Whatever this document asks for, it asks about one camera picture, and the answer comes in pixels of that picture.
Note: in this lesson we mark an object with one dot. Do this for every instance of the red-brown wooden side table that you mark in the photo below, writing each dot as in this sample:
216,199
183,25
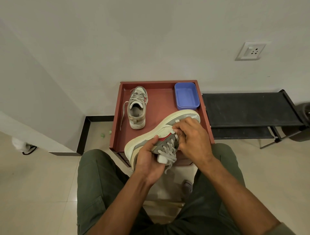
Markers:
159,106

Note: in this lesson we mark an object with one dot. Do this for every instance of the person's right forearm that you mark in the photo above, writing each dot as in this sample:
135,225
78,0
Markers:
237,196

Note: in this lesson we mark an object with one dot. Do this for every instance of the black metal shoe rack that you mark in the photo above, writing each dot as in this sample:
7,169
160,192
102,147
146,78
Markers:
249,109

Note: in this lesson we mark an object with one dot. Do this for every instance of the person's left hand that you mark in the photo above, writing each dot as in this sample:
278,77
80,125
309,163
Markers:
145,164

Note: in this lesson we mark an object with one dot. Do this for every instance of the person's left forearm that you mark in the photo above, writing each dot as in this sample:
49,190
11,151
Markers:
123,205

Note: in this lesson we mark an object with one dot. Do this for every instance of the grey white sneaker red mark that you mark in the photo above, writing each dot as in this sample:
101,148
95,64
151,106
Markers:
137,113
162,127

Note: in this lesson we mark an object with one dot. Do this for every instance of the person's green trousers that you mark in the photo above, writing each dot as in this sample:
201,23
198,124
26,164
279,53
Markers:
96,184

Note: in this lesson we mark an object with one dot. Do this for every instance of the person's grey footwear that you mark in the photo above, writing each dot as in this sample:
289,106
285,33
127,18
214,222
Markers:
187,187

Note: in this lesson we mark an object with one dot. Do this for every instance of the white cloth bundle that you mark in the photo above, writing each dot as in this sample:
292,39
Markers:
19,144

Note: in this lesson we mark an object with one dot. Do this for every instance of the person's right hand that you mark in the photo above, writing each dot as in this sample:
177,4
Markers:
196,142

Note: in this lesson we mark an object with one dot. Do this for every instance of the white wall socket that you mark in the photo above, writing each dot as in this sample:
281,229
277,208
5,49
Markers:
251,50

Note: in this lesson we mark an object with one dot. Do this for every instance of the person's right thumb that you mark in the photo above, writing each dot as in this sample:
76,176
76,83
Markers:
181,143

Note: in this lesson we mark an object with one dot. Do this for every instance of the blue plastic box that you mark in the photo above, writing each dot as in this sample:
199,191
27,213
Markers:
187,96

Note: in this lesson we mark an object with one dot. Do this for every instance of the person's left thumb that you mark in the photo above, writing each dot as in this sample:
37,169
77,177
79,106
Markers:
150,143

